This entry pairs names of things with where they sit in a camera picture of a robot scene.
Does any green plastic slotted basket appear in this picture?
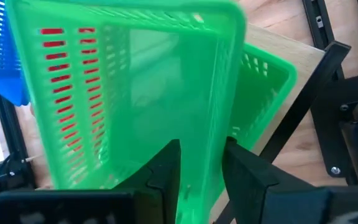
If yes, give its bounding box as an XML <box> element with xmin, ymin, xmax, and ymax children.
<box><xmin>225</xmin><ymin>42</ymin><xmax>298</xmax><ymax>152</ymax></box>
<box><xmin>4</xmin><ymin>0</ymin><xmax>248</xmax><ymax>224</ymax></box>

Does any blue plastic slotted basket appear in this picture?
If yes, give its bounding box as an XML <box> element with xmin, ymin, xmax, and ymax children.
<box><xmin>0</xmin><ymin>0</ymin><xmax>30</xmax><ymax>107</ymax></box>

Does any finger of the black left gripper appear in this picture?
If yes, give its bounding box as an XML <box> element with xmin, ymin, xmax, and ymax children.
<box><xmin>223</xmin><ymin>136</ymin><xmax>358</xmax><ymax>224</ymax></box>
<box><xmin>0</xmin><ymin>139</ymin><xmax>180</xmax><ymax>224</ymax></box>

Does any red plastic slotted basket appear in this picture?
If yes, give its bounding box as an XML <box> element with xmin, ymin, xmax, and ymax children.
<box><xmin>39</xmin><ymin>27</ymin><xmax>111</xmax><ymax>156</ymax></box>

